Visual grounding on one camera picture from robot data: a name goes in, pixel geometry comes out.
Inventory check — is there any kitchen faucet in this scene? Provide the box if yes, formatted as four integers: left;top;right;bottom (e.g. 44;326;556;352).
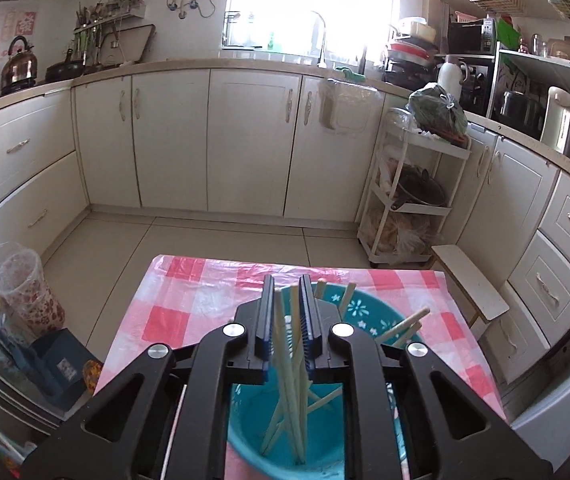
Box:
310;10;326;68

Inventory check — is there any yellow patterned slipper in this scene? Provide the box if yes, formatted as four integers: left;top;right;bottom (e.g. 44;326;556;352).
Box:
82;360;103;394

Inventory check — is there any bamboo chopstick bundle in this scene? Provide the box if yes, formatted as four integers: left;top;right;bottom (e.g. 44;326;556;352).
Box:
260;280;430;464

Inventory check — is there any blue perforated plastic bucket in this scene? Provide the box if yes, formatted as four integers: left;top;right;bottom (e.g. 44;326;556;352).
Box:
227;283;404;479

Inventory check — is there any pink checkered tablecloth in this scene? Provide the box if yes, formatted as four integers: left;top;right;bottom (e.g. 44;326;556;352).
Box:
93;253;508;480

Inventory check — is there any blue dustpan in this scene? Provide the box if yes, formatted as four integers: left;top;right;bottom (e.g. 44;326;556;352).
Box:
14;328;101;412

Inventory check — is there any small white step stool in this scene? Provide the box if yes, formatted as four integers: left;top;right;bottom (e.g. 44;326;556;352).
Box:
431;245;509;324

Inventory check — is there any floral plastic waste basket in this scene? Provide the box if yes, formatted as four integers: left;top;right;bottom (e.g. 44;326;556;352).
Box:
0;242;65;337

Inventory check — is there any white rolling storage cart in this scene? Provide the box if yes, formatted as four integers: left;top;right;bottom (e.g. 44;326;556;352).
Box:
357;107;471;269

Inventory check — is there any green bag of vegetables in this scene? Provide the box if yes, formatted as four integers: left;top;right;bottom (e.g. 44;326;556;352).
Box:
407;82;468;148

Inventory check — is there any white hanging trash bin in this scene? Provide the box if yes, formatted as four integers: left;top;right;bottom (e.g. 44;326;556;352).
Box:
319;78;383;134

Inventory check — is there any white electric water boiler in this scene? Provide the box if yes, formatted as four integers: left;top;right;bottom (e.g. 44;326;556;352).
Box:
540;86;570;158

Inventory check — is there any white thermos flask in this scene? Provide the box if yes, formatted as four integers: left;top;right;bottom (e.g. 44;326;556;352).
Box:
438;54;469;101

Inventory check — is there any steel whistling kettle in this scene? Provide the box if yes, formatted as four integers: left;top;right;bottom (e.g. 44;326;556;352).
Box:
1;35;38;96

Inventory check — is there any wall utensil rack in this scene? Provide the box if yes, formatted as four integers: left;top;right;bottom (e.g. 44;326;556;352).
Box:
72;0;146;67

